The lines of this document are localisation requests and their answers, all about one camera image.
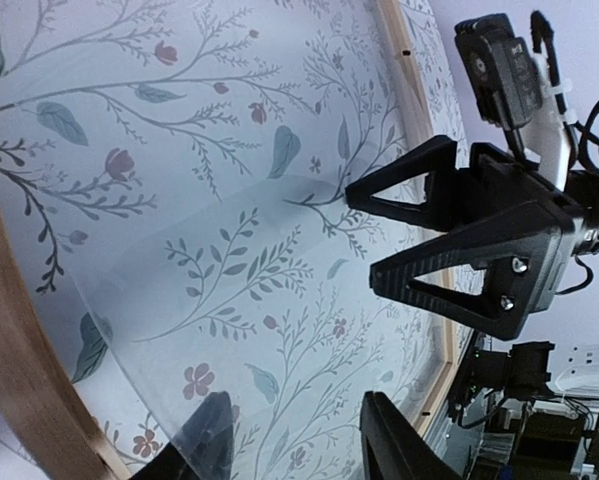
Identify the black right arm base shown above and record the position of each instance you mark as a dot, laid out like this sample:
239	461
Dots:
519	374

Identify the floral patterned table cover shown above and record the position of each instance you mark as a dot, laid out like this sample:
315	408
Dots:
179	150

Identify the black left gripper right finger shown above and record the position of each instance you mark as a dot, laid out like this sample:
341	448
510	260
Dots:
392	448

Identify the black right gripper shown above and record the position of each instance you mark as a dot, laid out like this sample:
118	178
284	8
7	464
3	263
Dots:
507	237

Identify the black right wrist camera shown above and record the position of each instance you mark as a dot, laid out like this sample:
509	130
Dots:
500	69

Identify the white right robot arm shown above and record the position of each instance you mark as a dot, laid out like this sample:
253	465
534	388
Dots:
555	144

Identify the clear acrylic sheet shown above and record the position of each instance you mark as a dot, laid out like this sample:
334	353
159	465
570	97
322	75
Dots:
268	300

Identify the light wooden picture frame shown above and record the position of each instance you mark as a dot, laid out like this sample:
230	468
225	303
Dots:
29	350

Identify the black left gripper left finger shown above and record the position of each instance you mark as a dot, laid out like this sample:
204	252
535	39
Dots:
203	448

